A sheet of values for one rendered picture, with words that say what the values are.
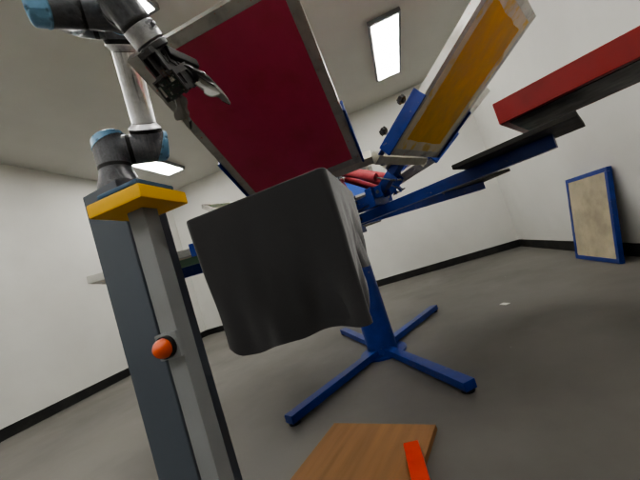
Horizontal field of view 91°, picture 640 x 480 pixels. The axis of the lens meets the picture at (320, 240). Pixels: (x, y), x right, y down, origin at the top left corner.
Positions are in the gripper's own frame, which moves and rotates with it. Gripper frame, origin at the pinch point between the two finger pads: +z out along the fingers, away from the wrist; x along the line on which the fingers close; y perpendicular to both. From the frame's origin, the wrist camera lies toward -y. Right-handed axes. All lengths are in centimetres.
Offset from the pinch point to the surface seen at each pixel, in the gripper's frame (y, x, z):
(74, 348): -83, -406, 146
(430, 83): -64, 59, 41
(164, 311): 52, -4, 19
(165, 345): 58, -3, 21
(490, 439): 47, 39, 117
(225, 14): -28.0, 8.9, -18.3
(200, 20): -26.6, 1.7, -20.8
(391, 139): -61, 36, 56
